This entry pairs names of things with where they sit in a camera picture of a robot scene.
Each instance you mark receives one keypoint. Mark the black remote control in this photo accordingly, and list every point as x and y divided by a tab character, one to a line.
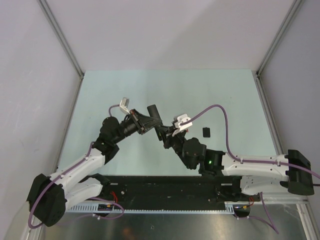
160	129

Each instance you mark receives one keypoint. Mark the right aluminium frame post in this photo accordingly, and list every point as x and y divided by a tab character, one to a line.
280	34

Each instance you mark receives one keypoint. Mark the left aluminium frame post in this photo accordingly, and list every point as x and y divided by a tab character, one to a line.
49	15

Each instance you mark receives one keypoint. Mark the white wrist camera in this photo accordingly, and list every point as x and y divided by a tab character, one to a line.
181	123
124	104

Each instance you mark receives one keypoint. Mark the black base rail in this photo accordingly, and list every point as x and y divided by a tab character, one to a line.
171	192

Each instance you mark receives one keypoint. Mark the aluminium frame post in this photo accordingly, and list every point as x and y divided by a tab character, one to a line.
280	34
49	15

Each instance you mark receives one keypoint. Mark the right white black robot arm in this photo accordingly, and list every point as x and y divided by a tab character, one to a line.
291	171

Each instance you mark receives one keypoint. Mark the black battery cover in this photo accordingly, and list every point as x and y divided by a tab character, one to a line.
206	132

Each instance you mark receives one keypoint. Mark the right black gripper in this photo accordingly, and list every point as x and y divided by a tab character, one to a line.
169	137

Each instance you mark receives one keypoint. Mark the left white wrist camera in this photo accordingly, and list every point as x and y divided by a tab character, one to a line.
124	104

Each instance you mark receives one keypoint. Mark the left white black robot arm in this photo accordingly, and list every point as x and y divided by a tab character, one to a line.
50	196

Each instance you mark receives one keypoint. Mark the grey slotted cable duct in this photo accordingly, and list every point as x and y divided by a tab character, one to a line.
94	207

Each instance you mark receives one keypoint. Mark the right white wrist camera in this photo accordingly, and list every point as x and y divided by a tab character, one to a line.
181	123

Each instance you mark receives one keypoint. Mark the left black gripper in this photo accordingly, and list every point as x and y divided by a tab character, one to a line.
143	123

